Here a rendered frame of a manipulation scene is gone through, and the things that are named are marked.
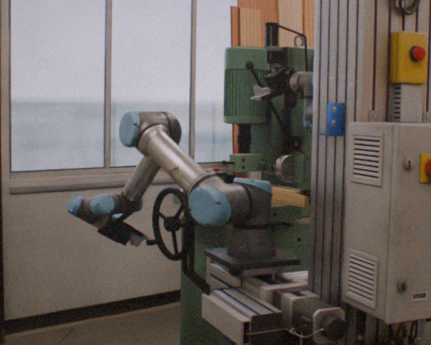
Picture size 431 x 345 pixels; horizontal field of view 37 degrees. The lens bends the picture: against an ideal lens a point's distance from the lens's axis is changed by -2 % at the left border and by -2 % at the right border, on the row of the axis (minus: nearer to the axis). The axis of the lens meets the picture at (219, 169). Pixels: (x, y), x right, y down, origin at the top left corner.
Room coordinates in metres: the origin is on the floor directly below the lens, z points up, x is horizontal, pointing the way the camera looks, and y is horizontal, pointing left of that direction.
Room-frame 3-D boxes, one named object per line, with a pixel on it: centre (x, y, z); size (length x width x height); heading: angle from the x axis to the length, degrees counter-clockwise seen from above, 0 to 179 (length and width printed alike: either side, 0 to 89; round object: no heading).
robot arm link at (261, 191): (1.99, -0.10, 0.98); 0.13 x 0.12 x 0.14; 134
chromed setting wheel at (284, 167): (2.71, -0.28, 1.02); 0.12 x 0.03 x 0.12; 125
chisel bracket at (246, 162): (2.75, -0.12, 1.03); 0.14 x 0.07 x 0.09; 125
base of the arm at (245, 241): (1.99, -0.10, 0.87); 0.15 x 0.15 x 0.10
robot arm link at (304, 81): (2.27, -0.32, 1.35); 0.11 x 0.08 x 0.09; 35
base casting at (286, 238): (2.81, -0.20, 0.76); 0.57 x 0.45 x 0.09; 125
